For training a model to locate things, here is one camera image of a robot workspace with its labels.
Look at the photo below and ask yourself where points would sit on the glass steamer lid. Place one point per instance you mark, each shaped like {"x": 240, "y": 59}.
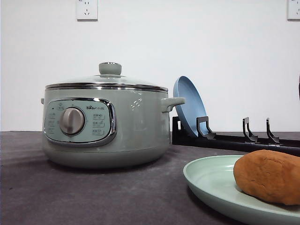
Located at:
{"x": 109, "y": 78}

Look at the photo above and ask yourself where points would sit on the green plate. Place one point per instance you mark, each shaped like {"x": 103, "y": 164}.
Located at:
{"x": 214, "y": 176}

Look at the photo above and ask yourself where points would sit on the blue plate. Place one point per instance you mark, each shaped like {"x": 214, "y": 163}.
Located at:
{"x": 194, "y": 105}

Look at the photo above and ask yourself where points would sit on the green electric steamer pot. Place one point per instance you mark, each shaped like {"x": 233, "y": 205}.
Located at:
{"x": 106, "y": 128}

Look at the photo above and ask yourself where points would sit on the black plate rack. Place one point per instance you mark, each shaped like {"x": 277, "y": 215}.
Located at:
{"x": 248, "y": 142}

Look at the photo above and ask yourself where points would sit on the grey table cloth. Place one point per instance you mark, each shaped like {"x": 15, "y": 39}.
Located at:
{"x": 37, "y": 191}

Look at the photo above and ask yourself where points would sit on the white wall socket left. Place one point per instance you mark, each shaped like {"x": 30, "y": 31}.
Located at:
{"x": 87, "y": 10}

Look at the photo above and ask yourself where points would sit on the white wall socket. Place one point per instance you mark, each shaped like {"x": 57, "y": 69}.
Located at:
{"x": 292, "y": 11}
{"x": 87, "y": 10}

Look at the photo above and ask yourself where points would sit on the white wall socket right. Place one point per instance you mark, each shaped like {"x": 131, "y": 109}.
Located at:
{"x": 292, "y": 11}

